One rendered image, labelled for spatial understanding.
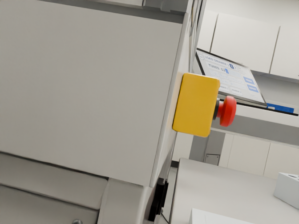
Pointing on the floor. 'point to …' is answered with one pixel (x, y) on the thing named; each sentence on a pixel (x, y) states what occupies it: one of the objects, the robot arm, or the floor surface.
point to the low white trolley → (227, 195)
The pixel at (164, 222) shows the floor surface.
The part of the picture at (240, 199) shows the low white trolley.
